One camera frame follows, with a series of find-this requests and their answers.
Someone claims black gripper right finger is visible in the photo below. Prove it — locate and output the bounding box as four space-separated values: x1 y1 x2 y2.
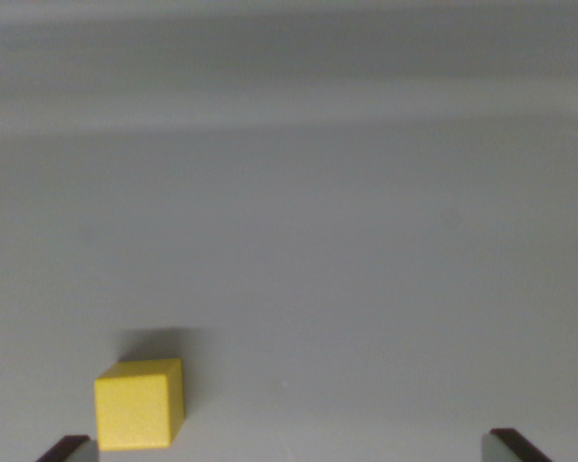
481 427 555 462

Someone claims grey plastic bin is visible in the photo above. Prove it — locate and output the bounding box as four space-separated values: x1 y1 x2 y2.
0 0 578 462

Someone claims yellow cube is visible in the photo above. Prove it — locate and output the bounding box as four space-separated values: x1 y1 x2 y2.
93 357 186 452

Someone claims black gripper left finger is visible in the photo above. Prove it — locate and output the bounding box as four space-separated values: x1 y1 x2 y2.
36 434 99 462

